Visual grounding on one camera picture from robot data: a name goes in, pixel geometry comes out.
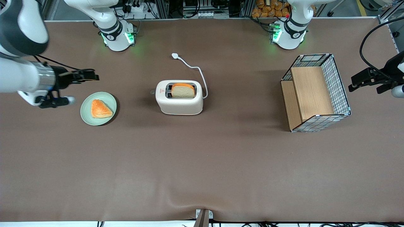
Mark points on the white power strip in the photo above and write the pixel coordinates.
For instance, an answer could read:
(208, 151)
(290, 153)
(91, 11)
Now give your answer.
(134, 7)

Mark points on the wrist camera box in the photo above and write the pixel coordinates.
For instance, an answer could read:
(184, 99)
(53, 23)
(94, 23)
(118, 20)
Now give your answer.
(58, 101)
(397, 90)

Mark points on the bag of orange bread rolls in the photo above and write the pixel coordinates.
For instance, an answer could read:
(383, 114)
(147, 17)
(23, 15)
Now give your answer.
(268, 8)

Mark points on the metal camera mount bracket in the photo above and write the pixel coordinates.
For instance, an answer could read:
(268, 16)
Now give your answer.
(202, 217)

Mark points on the orange triangular pastry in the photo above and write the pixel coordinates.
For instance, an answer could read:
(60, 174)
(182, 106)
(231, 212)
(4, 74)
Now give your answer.
(100, 109)

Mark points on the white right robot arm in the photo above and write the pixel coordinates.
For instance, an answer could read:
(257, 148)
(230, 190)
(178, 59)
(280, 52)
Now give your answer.
(22, 28)

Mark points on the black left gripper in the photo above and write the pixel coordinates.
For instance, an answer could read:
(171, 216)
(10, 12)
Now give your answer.
(390, 69)

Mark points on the toast bread slice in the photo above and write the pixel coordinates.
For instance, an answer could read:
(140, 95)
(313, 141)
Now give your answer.
(183, 91)

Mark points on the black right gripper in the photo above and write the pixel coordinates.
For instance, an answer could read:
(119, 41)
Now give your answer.
(62, 77)

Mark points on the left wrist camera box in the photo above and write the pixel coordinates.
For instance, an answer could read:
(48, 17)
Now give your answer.
(397, 90)

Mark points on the pale green round plate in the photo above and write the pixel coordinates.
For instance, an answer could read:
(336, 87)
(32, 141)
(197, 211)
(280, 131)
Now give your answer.
(86, 110)

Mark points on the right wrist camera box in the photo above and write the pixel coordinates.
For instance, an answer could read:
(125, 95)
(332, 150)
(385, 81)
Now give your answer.
(58, 101)

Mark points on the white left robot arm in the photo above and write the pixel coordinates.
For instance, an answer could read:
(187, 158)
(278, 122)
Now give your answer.
(293, 30)

